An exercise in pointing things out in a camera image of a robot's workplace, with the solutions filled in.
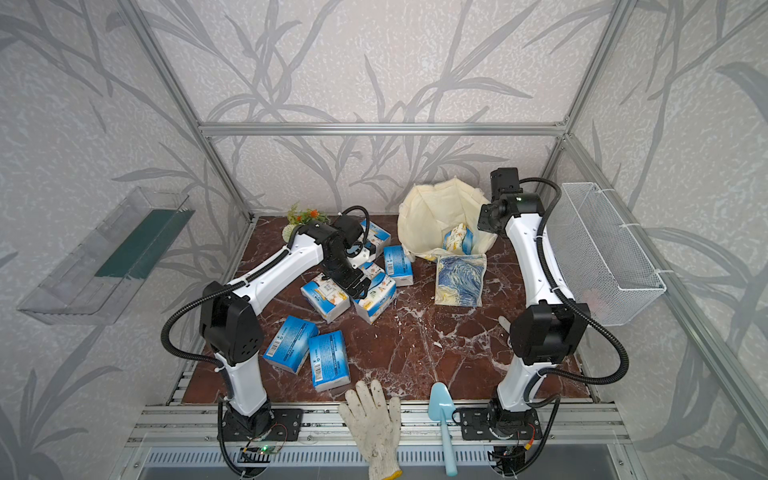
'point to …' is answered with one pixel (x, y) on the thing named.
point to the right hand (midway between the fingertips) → (493, 220)
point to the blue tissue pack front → (329, 360)
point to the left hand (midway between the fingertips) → (355, 286)
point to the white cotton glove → (375, 427)
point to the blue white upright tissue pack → (398, 264)
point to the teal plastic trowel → (441, 406)
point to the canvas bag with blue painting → (424, 211)
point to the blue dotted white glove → (504, 323)
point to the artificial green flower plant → (297, 217)
